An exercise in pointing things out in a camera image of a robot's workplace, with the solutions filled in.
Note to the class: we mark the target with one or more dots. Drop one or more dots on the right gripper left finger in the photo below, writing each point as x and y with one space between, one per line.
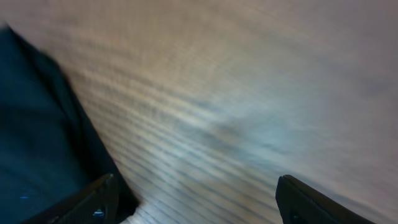
95 204

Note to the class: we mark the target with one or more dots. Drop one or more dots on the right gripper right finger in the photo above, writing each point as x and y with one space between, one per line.
298 203

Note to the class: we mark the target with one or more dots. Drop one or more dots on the black t-shirt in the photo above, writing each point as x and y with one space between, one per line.
50 150

